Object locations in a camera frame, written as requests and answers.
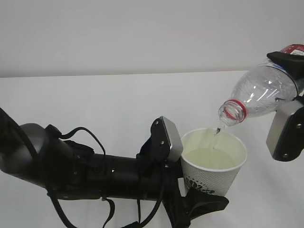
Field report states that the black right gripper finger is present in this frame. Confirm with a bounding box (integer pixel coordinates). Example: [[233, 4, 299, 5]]
[[266, 51, 304, 94]]

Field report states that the white paper cup green logo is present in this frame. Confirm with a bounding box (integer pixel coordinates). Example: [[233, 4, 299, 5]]
[[180, 128, 247, 196]]

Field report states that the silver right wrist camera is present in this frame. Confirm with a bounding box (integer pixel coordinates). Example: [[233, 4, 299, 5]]
[[266, 96, 304, 162]]

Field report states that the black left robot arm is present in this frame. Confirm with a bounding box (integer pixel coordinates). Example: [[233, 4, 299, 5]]
[[0, 111, 229, 228]]

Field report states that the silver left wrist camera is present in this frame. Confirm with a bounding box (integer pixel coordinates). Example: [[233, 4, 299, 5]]
[[139, 116, 183, 162]]

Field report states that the clear water bottle red label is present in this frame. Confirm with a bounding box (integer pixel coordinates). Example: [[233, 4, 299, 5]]
[[216, 43, 304, 133]]

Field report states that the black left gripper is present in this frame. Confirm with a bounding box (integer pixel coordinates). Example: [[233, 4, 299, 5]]
[[104, 155, 229, 228]]

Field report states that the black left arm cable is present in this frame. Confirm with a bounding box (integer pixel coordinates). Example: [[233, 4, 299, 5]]
[[46, 127, 171, 228]]

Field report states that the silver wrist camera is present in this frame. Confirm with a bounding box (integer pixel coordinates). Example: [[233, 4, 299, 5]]
[[266, 96, 304, 162], [139, 116, 183, 162]]

